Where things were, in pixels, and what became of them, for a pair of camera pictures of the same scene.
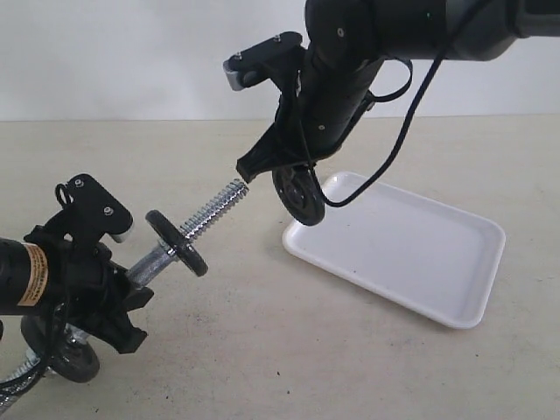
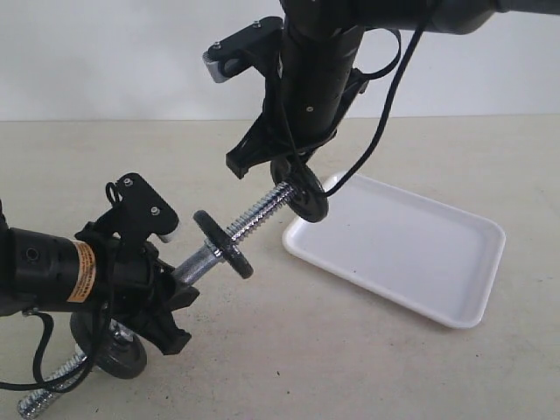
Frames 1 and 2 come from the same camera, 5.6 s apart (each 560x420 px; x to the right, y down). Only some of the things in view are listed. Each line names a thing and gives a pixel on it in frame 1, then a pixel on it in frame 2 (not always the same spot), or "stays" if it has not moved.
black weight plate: (73, 361) to (94, 339)
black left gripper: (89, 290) to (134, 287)
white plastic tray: (437, 260) stays
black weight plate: (180, 247) to (224, 243)
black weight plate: (298, 190) stays
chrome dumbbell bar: (139, 267) to (203, 257)
